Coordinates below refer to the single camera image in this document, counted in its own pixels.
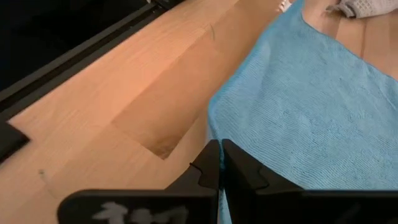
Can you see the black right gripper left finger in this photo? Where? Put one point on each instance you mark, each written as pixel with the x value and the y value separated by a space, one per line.
pixel 140 207

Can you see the blue microfiber towel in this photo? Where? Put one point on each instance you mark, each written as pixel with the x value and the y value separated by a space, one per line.
pixel 311 109

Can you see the grey microfiber towel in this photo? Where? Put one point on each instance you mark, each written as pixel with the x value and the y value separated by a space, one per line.
pixel 367 7

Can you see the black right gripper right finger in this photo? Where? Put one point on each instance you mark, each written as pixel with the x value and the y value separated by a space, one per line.
pixel 295 207

